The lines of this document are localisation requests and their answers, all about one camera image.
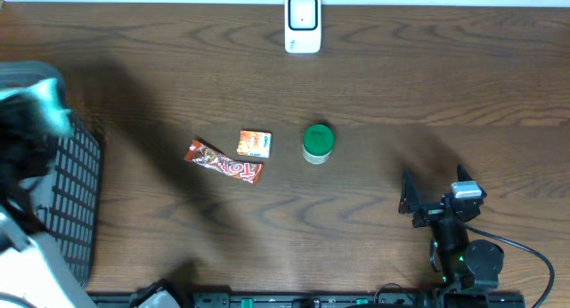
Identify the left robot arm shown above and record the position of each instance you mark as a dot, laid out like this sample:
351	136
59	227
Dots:
37	276

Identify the red chocolate bar wrapper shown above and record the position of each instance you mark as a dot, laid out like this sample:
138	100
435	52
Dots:
201	154

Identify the green lid seasoning jar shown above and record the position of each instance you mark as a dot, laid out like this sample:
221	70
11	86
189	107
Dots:
318	143

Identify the orange tissue pack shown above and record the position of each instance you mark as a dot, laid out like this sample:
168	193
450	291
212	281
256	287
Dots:
254	144

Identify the grey plastic mesh basket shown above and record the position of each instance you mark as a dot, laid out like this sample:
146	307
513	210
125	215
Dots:
67	200

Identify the teal wet wipes pack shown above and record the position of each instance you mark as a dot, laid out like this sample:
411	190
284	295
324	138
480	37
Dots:
51	117

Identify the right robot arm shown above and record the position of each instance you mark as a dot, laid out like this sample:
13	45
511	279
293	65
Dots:
470	268

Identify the white barcode scanner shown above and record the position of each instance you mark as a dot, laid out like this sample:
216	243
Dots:
302	26

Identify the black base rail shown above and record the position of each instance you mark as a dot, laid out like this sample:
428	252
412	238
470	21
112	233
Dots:
384	299

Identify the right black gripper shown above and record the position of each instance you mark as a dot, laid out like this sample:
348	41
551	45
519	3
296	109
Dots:
410	198

